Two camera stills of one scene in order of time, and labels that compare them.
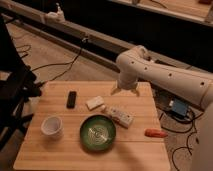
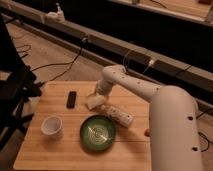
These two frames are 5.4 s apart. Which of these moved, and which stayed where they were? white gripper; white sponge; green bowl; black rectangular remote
Moved: white gripper
Stayed: green bowl; black rectangular remote; white sponge
